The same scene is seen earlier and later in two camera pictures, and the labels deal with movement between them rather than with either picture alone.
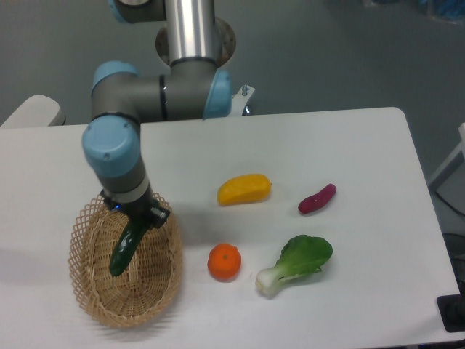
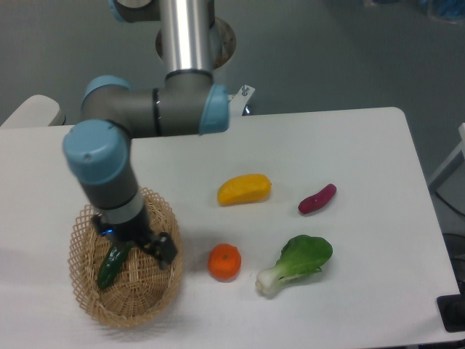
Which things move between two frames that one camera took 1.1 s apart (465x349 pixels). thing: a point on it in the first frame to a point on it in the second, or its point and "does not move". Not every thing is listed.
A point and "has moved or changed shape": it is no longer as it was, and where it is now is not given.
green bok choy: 302,255 does not move
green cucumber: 126,246 has moved or changed shape
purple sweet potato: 317,201 does not move
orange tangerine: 224,262 does not move
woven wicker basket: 147,287 does not move
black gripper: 144,212 to 139,232
